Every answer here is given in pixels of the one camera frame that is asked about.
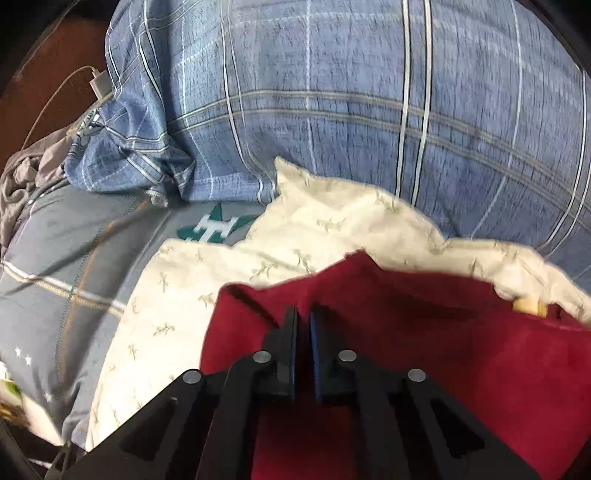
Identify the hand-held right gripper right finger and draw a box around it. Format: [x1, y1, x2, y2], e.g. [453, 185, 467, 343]
[309, 305, 542, 480]

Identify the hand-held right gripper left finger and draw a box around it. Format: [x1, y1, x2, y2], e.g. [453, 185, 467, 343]
[45, 305, 299, 480]

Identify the red sweater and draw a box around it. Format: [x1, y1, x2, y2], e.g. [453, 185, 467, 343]
[199, 251, 591, 480]

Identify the cream floral cloth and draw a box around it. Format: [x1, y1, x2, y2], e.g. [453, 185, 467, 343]
[85, 156, 591, 450]

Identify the grey star print bedsheet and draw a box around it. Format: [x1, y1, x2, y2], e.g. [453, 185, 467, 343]
[0, 178, 265, 445]

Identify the blue plaid duvet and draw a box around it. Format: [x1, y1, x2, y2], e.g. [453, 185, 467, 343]
[65, 0, 591, 289]

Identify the green and white object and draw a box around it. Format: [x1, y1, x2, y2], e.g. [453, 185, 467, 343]
[0, 362, 28, 430]

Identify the grey crumpled cloth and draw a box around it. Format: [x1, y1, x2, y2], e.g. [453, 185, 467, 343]
[0, 127, 80, 250]

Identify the white charger plug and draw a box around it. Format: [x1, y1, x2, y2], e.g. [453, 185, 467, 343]
[89, 69, 114, 100]

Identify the brown wooden furniture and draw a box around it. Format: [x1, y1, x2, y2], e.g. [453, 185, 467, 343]
[0, 21, 112, 172]

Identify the white charging cable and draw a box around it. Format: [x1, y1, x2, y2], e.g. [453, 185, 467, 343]
[21, 65, 100, 151]

